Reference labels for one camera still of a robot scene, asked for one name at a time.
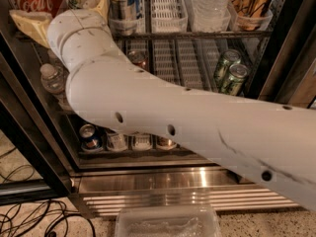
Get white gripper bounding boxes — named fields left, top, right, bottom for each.
left=9, top=0, right=113, bottom=64

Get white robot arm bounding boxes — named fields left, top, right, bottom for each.
left=10, top=0, right=316, bottom=210

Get blue silver can top shelf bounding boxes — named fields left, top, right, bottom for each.
left=110, top=0, right=141, bottom=21

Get front water bottle middle shelf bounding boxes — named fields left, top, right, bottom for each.
left=39, top=63, right=66, bottom=95

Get rear Coca-Cola can middle shelf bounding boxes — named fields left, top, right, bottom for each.
left=127, top=50, right=148, bottom=70

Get empty white tray top shelf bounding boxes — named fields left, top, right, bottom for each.
left=150, top=0, right=188, bottom=34

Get blue Pepsi can bottom shelf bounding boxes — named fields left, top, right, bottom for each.
left=79, top=124, right=103, bottom=151

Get top shelf clear water bottle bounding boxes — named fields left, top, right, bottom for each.
left=193, top=0, right=229, bottom=20

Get front bronze can bottom shelf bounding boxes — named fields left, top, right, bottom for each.
left=156, top=136, right=177, bottom=149

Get left open fridge door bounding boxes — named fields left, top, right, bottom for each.
left=0, top=34, right=71, bottom=205

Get rear green can middle shelf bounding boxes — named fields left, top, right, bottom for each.
left=213, top=49, right=242, bottom=88

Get green can shelf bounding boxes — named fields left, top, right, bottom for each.
left=213, top=49, right=242, bottom=88
left=219, top=64, right=249, bottom=96

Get front green can middle shelf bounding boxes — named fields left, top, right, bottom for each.
left=219, top=64, right=249, bottom=96

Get gold patterned can top shelf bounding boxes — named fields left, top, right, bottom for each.
left=230, top=0, right=272, bottom=31

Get stainless steel fridge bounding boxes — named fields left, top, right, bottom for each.
left=0, top=0, right=305, bottom=217

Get right glass fridge door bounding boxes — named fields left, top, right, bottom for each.
left=252, top=0, right=316, bottom=108

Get brown drink bottle white cap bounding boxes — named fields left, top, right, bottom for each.
left=107, top=130, right=127, bottom=152

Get clear plastic bin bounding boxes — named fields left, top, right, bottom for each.
left=115, top=205, right=222, bottom=237

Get black floor cables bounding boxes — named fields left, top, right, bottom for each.
left=0, top=146, right=97, bottom=237

